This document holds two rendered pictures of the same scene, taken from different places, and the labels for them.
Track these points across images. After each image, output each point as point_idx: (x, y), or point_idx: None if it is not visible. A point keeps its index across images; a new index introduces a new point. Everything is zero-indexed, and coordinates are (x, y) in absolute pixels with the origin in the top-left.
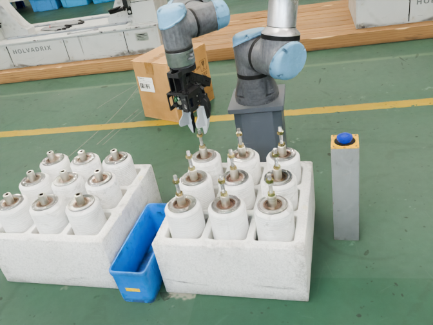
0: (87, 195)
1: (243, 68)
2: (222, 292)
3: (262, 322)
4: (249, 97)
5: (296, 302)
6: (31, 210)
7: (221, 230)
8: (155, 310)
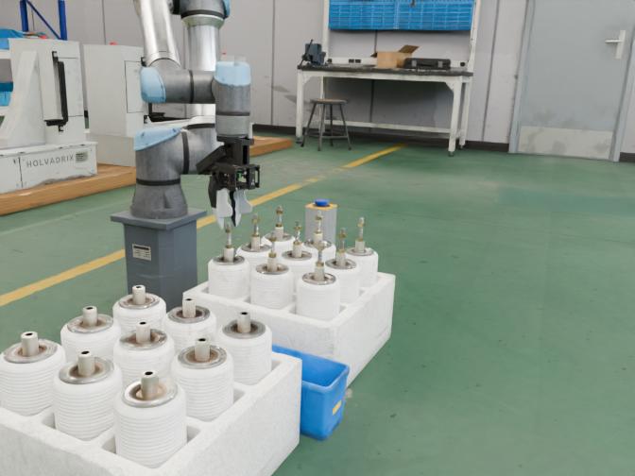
0: (229, 322)
1: (168, 169)
2: (360, 366)
3: (403, 360)
4: (177, 205)
5: (387, 341)
6: (210, 370)
7: (356, 287)
8: (356, 417)
